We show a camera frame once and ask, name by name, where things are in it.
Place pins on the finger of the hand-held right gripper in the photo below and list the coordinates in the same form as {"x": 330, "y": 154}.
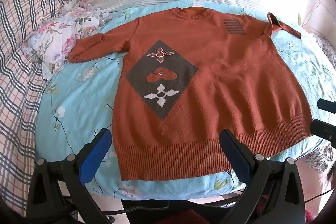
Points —
{"x": 324, "y": 129}
{"x": 326, "y": 105}

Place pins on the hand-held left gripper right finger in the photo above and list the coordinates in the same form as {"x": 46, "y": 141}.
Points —
{"x": 233, "y": 153}

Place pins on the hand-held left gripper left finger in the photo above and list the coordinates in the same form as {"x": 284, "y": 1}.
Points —
{"x": 95, "y": 153}

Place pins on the orange knit sweater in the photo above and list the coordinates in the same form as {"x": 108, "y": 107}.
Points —
{"x": 223, "y": 82}

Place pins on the white floral bed cover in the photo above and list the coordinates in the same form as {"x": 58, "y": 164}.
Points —
{"x": 328, "y": 48}

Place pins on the light blue floral bed sheet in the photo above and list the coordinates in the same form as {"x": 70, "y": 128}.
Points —
{"x": 78, "y": 98}

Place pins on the plaid blanket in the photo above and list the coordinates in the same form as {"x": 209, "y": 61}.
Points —
{"x": 15, "y": 82}

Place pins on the white floral pillow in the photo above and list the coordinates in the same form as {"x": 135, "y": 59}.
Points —
{"x": 60, "y": 32}

